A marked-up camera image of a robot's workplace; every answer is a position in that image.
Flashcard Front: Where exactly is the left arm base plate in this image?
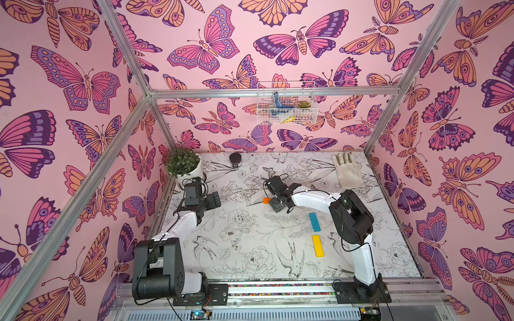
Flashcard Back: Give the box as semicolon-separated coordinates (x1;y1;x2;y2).
173;284;229;307

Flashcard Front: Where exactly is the yellow building block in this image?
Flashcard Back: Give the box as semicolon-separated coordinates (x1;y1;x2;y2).
312;235;325;258

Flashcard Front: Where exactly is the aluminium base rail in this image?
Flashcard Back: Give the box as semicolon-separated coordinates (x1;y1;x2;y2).
108;278;457;320

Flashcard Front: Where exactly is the potted green plant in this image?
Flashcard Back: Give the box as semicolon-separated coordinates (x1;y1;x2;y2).
163;148;204;187

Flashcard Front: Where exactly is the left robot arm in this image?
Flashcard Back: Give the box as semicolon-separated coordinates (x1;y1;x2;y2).
132;177;221;304

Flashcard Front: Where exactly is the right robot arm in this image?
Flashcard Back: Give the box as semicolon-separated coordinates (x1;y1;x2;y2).
263;175;385;302

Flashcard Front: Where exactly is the teal building block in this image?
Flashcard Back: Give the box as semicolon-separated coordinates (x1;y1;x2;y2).
309;213;321;233

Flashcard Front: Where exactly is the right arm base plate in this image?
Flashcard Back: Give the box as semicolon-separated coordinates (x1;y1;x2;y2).
332;280;392;304

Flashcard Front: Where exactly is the white work glove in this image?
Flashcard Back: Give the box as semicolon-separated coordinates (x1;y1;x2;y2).
332;152;364;189

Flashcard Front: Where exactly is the blue toy in basket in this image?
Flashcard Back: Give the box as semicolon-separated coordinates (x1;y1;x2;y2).
270;92;294;116

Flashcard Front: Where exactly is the small green plant in basket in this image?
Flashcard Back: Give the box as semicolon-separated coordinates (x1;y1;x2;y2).
297;101;311;109

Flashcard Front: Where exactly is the small dark jar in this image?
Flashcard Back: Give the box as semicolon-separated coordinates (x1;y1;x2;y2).
229;152;242;168

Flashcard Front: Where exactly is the yellow item in basket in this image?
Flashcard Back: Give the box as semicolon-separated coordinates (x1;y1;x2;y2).
281;116;296;124

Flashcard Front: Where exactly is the white wire basket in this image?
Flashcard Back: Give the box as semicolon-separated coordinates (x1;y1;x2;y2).
255;87;319;126

